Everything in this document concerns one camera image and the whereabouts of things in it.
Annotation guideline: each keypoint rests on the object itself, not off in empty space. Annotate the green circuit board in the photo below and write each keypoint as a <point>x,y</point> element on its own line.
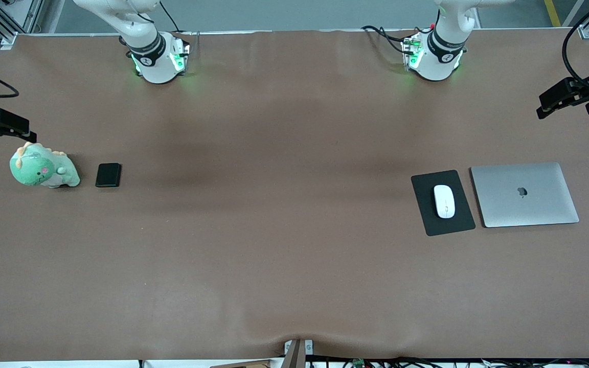
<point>359,363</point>

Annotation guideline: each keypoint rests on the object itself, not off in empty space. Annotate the brown table cover sheet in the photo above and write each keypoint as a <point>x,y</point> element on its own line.
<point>294,266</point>

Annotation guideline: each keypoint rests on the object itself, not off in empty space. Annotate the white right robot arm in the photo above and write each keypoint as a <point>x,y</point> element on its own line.
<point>154,61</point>

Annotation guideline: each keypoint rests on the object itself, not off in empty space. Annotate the silver laptop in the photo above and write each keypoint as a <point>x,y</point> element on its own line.
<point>524,197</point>

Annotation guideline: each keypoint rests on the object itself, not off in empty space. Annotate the black mouse pad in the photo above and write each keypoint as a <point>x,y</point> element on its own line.
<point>422,204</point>

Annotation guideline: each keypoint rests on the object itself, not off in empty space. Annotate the black phone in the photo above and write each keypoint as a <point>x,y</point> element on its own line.
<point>108,175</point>

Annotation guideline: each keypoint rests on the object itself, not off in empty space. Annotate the green dinosaur plush toy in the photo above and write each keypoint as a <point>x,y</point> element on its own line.
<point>36,168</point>

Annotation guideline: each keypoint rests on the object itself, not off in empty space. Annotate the white computer mouse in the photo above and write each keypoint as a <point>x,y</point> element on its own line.
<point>444,202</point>

